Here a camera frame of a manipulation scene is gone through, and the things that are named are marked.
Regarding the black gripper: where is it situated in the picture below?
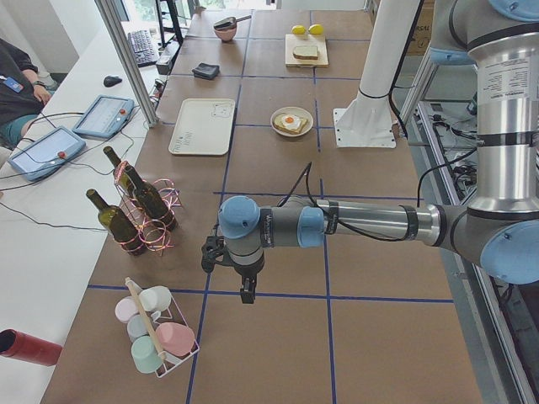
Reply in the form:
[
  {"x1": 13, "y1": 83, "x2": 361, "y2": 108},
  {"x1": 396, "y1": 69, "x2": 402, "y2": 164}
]
[{"x1": 233, "y1": 260, "x2": 264, "y2": 304}]

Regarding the fried egg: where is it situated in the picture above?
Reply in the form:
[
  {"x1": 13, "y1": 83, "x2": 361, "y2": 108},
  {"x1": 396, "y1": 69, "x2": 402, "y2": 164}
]
[{"x1": 280, "y1": 114, "x2": 302, "y2": 130}]

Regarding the bread slice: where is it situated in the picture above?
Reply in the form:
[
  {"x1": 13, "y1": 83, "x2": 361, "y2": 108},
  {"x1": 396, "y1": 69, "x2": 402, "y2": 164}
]
[
  {"x1": 292, "y1": 45, "x2": 318, "y2": 60},
  {"x1": 273, "y1": 113, "x2": 308, "y2": 135}
]

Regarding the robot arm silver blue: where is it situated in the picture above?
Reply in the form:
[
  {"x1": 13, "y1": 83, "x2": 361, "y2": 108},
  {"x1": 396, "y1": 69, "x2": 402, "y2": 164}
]
[{"x1": 202, "y1": 1, "x2": 538, "y2": 303}]

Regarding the cream bear serving tray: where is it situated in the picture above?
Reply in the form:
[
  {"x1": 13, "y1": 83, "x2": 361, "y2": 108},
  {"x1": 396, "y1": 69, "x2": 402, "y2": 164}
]
[{"x1": 168, "y1": 98, "x2": 236, "y2": 156}]

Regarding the salmon pink cup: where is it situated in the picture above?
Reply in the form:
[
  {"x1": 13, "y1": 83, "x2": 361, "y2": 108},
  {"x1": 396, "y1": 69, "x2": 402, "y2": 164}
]
[{"x1": 156, "y1": 322, "x2": 195, "y2": 357}]

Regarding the white cup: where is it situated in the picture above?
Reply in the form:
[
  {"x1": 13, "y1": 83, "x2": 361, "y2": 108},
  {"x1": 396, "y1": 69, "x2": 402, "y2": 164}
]
[{"x1": 138, "y1": 285, "x2": 172, "y2": 312}]

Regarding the grey cup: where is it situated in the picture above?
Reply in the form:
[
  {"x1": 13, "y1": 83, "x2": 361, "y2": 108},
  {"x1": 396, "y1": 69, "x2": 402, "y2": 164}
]
[{"x1": 126, "y1": 314, "x2": 148, "y2": 343}]

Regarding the light pink cup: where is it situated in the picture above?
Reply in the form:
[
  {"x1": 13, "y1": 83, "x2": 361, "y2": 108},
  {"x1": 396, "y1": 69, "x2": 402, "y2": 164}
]
[{"x1": 115, "y1": 296, "x2": 139, "y2": 324}]

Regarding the mint green cup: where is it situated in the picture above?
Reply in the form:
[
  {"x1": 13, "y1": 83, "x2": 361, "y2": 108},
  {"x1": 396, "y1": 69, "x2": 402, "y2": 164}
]
[{"x1": 131, "y1": 335, "x2": 163, "y2": 374}]

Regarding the green wine bottle middle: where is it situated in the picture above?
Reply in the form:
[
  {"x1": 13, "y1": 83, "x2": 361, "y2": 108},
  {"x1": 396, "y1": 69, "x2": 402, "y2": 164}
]
[{"x1": 125, "y1": 164, "x2": 178, "y2": 231}]

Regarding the green wine bottle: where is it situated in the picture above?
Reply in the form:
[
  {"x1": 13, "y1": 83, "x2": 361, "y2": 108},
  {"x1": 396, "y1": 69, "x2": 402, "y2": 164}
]
[
  {"x1": 125, "y1": 164, "x2": 178, "y2": 231},
  {"x1": 86, "y1": 189, "x2": 147, "y2": 256},
  {"x1": 103, "y1": 146, "x2": 134, "y2": 198}
]

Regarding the green wine bottle front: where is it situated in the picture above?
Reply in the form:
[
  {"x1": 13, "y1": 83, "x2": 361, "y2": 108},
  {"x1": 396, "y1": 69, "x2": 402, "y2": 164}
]
[{"x1": 86, "y1": 189, "x2": 147, "y2": 256}]

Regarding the green wine bottle back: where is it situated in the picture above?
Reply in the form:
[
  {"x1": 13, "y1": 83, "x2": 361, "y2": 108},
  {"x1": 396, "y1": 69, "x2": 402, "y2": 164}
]
[{"x1": 103, "y1": 146, "x2": 134, "y2": 198}]

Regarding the white round plate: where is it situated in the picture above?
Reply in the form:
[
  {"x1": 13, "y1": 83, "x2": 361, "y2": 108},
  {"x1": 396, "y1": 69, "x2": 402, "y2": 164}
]
[{"x1": 270, "y1": 107, "x2": 313, "y2": 137}]

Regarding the grey folded cloth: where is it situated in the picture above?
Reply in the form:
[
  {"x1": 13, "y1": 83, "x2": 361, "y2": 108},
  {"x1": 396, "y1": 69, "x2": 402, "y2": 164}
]
[{"x1": 192, "y1": 62, "x2": 220, "y2": 80}]

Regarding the blue teach pendant far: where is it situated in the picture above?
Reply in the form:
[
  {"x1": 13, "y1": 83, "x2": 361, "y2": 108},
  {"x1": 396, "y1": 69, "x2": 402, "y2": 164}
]
[{"x1": 72, "y1": 95, "x2": 135, "y2": 139}]

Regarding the blue teach pendant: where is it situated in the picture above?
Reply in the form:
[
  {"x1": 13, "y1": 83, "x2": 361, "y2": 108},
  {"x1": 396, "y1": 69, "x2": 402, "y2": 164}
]
[
  {"x1": 72, "y1": 95, "x2": 135, "y2": 139},
  {"x1": 8, "y1": 126, "x2": 86, "y2": 182}
]

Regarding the red cylinder can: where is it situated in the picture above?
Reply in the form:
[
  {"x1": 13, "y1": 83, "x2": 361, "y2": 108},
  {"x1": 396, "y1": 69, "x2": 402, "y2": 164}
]
[{"x1": 1, "y1": 329, "x2": 62, "y2": 366}]

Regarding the blue teach pendant near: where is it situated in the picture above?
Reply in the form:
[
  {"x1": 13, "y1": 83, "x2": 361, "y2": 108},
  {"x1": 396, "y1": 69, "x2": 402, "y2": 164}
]
[{"x1": 8, "y1": 126, "x2": 86, "y2": 182}]

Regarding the black computer mouse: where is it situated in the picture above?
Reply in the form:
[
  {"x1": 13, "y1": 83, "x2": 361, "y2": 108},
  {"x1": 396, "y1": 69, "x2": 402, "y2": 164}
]
[{"x1": 103, "y1": 75, "x2": 122, "y2": 88}]

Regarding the wooden cutting board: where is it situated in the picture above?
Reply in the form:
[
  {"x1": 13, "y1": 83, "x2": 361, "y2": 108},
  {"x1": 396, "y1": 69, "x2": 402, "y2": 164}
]
[{"x1": 286, "y1": 34, "x2": 329, "y2": 67}]

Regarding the pink bowl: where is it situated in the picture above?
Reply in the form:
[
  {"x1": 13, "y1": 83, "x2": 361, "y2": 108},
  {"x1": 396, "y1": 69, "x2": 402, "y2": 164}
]
[{"x1": 214, "y1": 23, "x2": 237, "y2": 42}]

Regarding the yellow lemon left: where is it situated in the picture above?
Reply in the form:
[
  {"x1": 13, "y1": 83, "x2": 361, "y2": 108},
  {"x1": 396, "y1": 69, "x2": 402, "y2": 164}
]
[{"x1": 291, "y1": 24, "x2": 307, "y2": 35}]

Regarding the yellow lemon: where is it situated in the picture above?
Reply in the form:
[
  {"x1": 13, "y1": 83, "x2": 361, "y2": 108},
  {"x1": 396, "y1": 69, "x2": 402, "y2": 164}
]
[
  {"x1": 291, "y1": 24, "x2": 307, "y2": 35},
  {"x1": 308, "y1": 24, "x2": 324, "y2": 35}
]

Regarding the metal scoop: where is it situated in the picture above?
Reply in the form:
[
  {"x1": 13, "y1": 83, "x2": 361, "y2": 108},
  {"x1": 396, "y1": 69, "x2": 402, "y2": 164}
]
[{"x1": 213, "y1": 15, "x2": 252, "y2": 30}]

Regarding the black keyboard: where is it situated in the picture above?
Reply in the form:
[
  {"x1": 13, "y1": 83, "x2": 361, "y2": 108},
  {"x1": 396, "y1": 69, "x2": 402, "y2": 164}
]
[{"x1": 127, "y1": 29, "x2": 159, "y2": 67}]

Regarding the yellow lemon right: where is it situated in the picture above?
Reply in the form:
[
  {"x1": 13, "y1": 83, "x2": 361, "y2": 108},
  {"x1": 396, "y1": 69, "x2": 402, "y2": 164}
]
[{"x1": 308, "y1": 24, "x2": 324, "y2": 35}]

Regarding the seated person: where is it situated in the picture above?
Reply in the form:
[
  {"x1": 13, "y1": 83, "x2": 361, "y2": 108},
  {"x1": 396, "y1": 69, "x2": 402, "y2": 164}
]
[{"x1": 1, "y1": 40, "x2": 52, "y2": 150}]

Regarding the cardboard box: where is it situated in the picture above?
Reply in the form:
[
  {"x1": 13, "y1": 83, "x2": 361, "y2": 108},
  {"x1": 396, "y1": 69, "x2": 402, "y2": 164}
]
[{"x1": 369, "y1": 0, "x2": 435, "y2": 56}]

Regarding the copper wire bottle rack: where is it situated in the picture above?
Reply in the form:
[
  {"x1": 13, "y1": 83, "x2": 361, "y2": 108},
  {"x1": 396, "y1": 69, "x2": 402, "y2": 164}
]
[{"x1": 114, "y1": 161, "x2": 181, "y2": 254}]

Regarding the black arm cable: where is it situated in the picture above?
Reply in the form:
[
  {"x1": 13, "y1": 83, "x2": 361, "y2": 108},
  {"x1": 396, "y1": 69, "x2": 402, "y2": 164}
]
[{"x1": 277, "y1": 162, "x2": 479, "y2": 243}]

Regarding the aluminium frame post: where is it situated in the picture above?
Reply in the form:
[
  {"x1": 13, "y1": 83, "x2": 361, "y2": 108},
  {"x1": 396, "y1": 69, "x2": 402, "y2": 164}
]
[{"x1": 94, "y1": 0, "x2": 158, "y2": 128}]

